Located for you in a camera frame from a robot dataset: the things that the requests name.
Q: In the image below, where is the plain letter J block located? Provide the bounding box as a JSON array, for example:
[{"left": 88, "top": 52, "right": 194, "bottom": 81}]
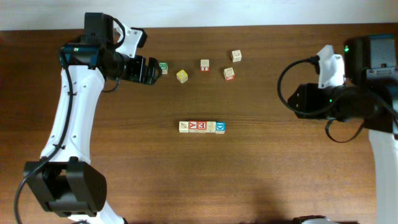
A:
[{"left": 206, "top": 121, "right": 216, "bottom": 133}]

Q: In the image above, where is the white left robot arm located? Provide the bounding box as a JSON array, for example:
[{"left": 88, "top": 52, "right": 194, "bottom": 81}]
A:
[{"left": 21, "top": 12, "right": 162, "bottom": 223}]

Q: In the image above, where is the red letter A block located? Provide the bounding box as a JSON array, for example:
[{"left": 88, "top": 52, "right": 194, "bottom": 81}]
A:
[{"left": 188, "top": 121, "right": 198, "bottom": 133}]

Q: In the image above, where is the leaf picture wooden block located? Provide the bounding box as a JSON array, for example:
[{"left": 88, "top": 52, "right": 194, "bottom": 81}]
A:
[{"left": 178, "top": 121, "right": 189, "bottom": 133}]

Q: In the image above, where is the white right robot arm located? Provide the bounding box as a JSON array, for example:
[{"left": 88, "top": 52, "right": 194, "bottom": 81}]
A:
[{"left": 277, "top": 34, "right": 397, "bottom": 223}]

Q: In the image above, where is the blue letter D block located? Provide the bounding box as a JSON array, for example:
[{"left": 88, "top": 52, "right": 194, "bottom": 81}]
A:
[{"left": 215, "top": 122, "right": 226, "bottom": 134}]

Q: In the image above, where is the red pattern wooden block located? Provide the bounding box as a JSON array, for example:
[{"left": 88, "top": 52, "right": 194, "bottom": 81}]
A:
[{"left": 200, "top": 59, "right": 210, "bottom": 72}]

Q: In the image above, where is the red letter E block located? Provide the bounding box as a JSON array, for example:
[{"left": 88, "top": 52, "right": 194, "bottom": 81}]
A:
[{"left": 197, "top": 121, "right": 207, "bottom": 133}]

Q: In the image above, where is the yellow wooden block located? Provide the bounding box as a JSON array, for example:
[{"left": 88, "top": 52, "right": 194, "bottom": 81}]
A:
[{"left": 176, "top": 70, "right": 188, "bottom": 83}]

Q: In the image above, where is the green letter R block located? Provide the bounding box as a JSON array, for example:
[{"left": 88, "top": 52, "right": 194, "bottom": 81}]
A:
[{"left": 159, "top": 62, "right": 169, "bottom": 75}]

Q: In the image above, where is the red picture wooden block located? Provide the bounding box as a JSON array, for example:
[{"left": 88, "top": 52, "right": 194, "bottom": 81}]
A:
[{"left": 223, "top": 67, "right": 236, "bottom": 80}]

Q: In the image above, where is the brown picture wooden block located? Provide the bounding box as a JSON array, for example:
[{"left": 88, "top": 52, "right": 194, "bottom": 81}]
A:
[{"left": 231, "top": 50, "right": 242, "bottom": 62}]

